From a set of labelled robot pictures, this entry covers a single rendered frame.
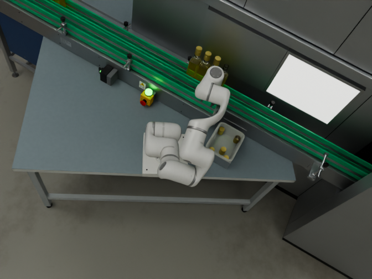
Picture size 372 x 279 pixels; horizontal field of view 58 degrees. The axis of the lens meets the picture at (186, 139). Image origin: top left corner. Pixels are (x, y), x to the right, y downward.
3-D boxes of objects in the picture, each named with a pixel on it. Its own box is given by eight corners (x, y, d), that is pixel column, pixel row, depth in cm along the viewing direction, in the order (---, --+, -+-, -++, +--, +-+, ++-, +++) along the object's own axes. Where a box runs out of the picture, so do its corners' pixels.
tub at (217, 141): (241, 141, 208) (246, 134, 201) (226, 169, 197) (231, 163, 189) (217, 127, 210) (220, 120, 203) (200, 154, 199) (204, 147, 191)
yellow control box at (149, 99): (155, 99, 212) (156, 92, 206) (148, 107, 209) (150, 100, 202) (145, 94, 213) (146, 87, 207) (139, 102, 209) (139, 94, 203)
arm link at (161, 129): (178, 151, 173) (182, 137, 159) (153, 149, 172) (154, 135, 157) (179, 134, 177) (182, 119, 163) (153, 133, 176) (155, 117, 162)
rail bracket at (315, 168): (315, 168, 205) (335, 151, 186) (306, 190, 196) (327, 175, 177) (308, 164, 205) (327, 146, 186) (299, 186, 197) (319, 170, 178)
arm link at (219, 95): (186, 130, 140) (201, 84, 144) (216, 140, 140) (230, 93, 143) (186, 126, 132) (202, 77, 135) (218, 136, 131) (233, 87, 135)
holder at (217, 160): (244, 135, 212) (248, 129, 205) (226, 169, 197) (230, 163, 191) (220, 122, 213) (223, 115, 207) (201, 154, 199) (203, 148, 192)
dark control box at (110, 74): (118, 78, 215) (118, 70, 208) (110, 86, 211) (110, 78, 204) (107, 72, 216) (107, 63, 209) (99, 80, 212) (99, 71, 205)
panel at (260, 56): (329, 123, 199) (366, 87, 170) (327, 127, 197) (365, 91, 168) (196, 51, 208) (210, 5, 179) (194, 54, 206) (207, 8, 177)
